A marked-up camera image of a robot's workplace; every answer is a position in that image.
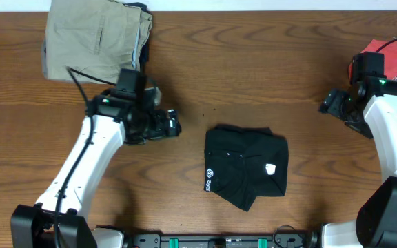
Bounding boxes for folded khaki pants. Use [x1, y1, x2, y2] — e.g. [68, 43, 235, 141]
[45, 0, 141, 83]

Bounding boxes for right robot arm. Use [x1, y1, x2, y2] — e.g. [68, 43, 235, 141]
[318, 76, 397, 247]

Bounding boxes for folded dark navy garment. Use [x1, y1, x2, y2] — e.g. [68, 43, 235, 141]
[127, 2, 152, 73]

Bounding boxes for black athletic pants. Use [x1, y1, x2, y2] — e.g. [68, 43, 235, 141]
[203, 125, 289, 211]

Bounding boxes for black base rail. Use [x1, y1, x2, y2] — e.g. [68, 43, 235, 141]
[122, 225, 322, 248]

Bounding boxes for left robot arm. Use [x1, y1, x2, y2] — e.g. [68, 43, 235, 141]
[10, 95, 181, 247]

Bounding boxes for grey folded garment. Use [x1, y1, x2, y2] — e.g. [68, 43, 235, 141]
[41, 40, 48, 79]

